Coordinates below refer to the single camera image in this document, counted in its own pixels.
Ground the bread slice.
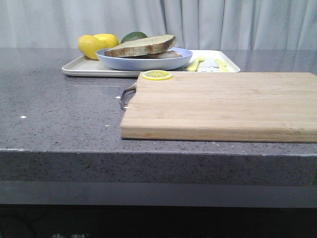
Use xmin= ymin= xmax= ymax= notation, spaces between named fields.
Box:
xmin=105 ymin=34 xmax=176 ymax=58
xmin=125 ymin=50 xmax=182 ymax=59

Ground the light blue plate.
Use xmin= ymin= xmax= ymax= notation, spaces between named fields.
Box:
xmin=96 ymin=48 xmax=193 ymax=71

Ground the white tray with bear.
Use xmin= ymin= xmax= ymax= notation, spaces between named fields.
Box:
xmin=62 ymin=50 xmax=240 ymax=77

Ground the lemon slice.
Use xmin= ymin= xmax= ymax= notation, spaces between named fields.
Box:
xmin=141 ymin=70 xmax=173 ymax=80

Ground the yellow plastic fork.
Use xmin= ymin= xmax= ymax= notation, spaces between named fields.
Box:
xmin=186 ymin=57 xmax=205 ymax=72

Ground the yellow plastic knife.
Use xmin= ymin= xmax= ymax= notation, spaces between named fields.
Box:
xmin=214 ymin=59 xmax=229 ymax=72

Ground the green lime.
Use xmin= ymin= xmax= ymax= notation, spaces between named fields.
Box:
xmin=121 ymin=31 xmax=148 ymax=43

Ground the rear yellow lemon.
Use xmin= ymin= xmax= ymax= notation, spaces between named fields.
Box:
xmin=94 ymin=33 xmax=120 ymax=48

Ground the yellow lemon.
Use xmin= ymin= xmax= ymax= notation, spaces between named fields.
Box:
xmin=78 ymin=35 xmax=107 ymax=60
xmin=94 ymin=33 xmax=120 ymax=48

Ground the front yellow lemon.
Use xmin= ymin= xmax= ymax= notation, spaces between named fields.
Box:
xmin=78 ymin=35 xmax=107 ymax=60

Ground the white curtain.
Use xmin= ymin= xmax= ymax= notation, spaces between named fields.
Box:
xmin=0 ymin=0 xmax=317 ymax=50

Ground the wooden cutting board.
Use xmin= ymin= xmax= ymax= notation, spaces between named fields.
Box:
xmin=120 ymin=72 xmax=317 ymax=143

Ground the metal cutting board handle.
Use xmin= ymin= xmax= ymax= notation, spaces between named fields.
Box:
xmin=119 ymin=83 xmax=137 ymax=110

